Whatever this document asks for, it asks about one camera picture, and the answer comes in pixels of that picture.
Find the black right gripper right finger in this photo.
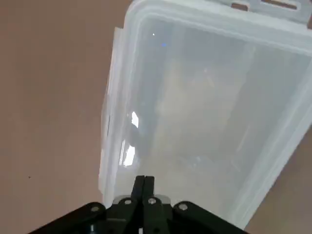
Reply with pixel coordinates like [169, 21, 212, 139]
[142, 175, 246, 234]

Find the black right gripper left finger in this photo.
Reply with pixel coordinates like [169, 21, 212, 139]
[30, 175, 146, 234]

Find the translucent white box lid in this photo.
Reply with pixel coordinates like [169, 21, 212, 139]
[98, 0, 312, 231]

